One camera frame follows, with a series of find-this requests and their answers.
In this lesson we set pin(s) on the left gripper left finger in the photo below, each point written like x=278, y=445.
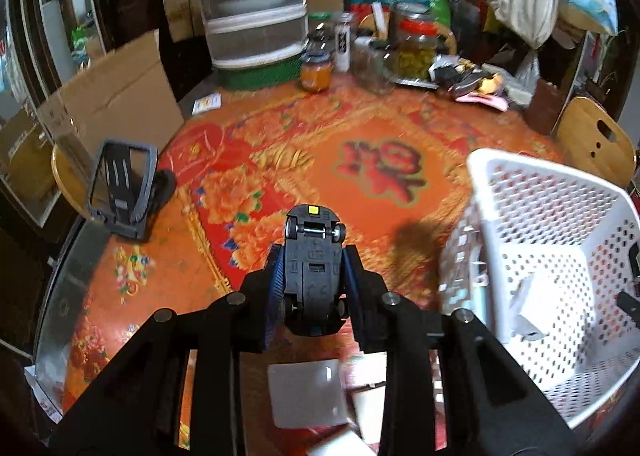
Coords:
x=274, y=275

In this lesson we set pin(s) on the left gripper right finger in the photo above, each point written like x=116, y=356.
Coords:
x=353, y=272

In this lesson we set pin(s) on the black toy car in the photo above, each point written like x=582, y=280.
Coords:
x=314, y=294

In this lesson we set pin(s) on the white charger with indicator lights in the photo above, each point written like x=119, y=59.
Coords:
x=307, y=395

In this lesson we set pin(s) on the white square charger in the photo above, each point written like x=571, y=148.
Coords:
x=534, y=305

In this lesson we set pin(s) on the white perforated plastic basket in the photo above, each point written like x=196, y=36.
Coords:
x=539, y=255

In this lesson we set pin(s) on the blue wall charger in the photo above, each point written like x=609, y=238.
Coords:
x=477, y=275

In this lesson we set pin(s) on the white charger near basket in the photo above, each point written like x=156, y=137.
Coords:
x=364, y=380

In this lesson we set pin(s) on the floral red tablecloth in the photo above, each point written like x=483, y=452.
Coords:
x=392, y=167

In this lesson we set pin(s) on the white charger lower right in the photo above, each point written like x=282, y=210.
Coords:
x=342, y=443

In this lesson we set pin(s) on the grey phone stand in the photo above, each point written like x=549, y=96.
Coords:
x=128, y=189

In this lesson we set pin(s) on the orange sauce jar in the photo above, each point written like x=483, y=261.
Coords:
x=315, y=71

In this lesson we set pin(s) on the cardboard box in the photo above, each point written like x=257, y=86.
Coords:
x=124, y=95

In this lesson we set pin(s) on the red lid pickle jar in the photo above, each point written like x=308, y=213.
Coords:
x=416, y=48

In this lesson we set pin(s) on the wooden chair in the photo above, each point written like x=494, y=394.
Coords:
x=593, y=142

